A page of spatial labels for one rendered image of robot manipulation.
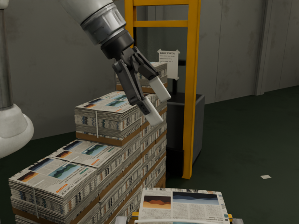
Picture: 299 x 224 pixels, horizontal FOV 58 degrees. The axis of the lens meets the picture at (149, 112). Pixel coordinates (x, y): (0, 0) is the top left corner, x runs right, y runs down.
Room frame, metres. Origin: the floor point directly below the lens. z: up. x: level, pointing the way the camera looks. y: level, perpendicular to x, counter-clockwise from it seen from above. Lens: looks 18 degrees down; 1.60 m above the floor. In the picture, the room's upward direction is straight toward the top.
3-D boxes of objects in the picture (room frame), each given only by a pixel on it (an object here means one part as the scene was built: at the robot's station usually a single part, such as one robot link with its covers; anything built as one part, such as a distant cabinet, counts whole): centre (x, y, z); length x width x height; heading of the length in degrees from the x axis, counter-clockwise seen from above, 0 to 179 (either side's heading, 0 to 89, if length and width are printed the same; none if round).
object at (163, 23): (2.77, -0.11, 1.62); 0.75 x 0.06 x 0.06; 66
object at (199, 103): (3.11, -0.26, 0.40); 0.70 x 0.55 x 0.80; 66
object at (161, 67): (2.37, 0.06, 0.65); 0.39 x 0.30 x 1.29; 66
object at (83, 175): (1.70, 0.35, 0.42); 1.17 x 0.39 x 0.83; 156
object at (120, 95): (2.10, 0.18, 0.95); 0.38 x 0.29 x 0.23; 66
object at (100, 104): (1.83, 0.29, 1.07); 0.37 x 0.29 x 0.01; 66
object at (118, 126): (1.84, 0.30, 0.95); 0.38 x 0.29 x 0.23; 66
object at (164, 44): (2.79, -0.12, 1.27); 0.57 x 0.01 x 0.65; 66
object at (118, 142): (1.83, 0.30, 0.86); 0.38 x 0.29 x 0.04; 66
